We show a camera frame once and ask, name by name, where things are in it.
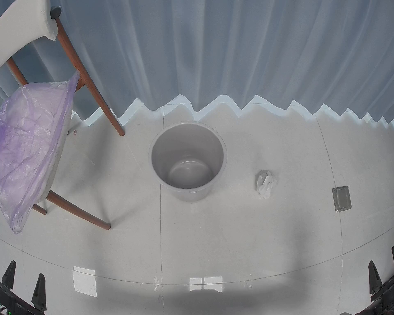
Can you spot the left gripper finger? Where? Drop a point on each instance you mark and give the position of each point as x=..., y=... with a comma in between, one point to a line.
x=39, y=292
x=9, y=275

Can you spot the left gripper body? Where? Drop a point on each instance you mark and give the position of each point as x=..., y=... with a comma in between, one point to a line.
x=15, y=303

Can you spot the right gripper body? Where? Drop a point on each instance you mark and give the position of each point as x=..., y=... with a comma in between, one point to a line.
x=386, y=300

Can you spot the purple plastic bag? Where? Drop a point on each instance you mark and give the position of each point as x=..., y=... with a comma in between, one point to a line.
x=27, y=138

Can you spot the grey trash bin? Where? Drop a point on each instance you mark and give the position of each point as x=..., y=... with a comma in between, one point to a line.
x=187, y=187

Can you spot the crumpled white paper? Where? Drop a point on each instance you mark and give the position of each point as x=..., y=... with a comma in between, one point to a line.
x=265, y=184

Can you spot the white cushioned wooden chair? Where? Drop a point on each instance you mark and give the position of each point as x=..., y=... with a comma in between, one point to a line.
x=24, y=21

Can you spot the white curtain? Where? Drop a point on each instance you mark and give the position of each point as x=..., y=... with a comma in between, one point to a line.
x=215, y=46

